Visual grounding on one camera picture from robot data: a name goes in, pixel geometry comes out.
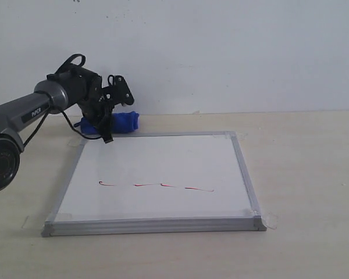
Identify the clear tape back right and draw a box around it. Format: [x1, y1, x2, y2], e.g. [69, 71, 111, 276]
[236, 132, 248, 141]

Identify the white board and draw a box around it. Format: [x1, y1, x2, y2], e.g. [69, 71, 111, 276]
[42, 131, 267, 237]

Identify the clear tape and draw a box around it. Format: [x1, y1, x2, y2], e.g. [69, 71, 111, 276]
[236, 132, 248, 141]
[21, 214, 47, 231]
[262, 213, 279, 230]
[67, 138, 83, 147]

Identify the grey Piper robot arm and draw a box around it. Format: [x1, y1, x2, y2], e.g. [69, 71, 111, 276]
[0, 64, 113, 191]

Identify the clear tape front right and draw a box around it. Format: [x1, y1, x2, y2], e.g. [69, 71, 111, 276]
[262, 213, 279, 230]

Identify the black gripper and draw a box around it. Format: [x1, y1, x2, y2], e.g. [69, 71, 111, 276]
[80, 85, 113, 144]

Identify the blue cloth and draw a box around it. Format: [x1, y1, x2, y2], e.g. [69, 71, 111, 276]
[73, 111, 140, 135]

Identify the clear tape front left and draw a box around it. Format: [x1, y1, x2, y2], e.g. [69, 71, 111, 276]
[21, 214, 47, 231]

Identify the clear tape back left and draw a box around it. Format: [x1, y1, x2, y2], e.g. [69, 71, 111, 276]
[67, 138, 83, 147]

